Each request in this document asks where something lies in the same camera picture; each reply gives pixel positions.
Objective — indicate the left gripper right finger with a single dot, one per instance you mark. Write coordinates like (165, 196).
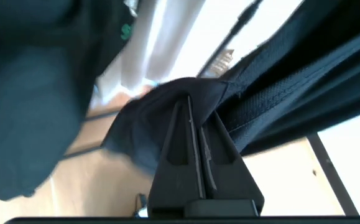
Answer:
(235, 183)

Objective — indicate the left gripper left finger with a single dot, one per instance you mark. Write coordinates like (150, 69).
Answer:
(173, 186)

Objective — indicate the black garment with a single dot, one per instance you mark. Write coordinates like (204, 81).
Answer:
(291, 77)

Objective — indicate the black shorts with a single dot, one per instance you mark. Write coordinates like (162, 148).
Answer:
(21, 109)

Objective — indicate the black clothes rack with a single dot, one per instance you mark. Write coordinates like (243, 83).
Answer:
(238, 21)

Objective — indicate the beige curtain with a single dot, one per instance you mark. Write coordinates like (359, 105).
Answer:
(173, 37)

